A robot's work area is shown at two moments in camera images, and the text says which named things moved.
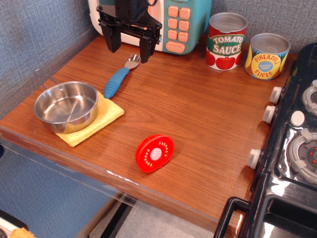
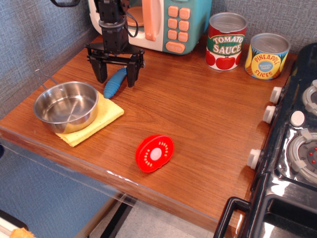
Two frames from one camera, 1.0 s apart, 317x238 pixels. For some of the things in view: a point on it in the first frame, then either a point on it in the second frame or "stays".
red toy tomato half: (154, 151) stays
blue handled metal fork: (118, 77) stays
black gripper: (133, 17) → (116, 48)
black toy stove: (283, 202) stays
